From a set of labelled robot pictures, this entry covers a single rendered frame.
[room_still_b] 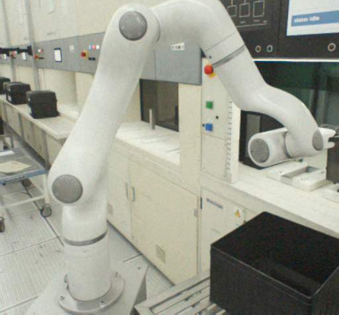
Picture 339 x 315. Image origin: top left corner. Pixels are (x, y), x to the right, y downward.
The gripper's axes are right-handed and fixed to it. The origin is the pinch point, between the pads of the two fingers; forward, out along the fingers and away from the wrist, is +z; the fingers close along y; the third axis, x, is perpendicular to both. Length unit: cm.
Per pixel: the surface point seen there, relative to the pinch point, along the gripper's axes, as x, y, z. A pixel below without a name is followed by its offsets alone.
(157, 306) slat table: -43, -13, -55
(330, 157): -15.5, -10.4, 22.5
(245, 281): -30, 5, -40
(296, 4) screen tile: 37.0, -16.4, 2.0
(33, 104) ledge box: -24, -290, -21
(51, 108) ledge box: -29, -289, -3
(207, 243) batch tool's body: -68, -56, 2
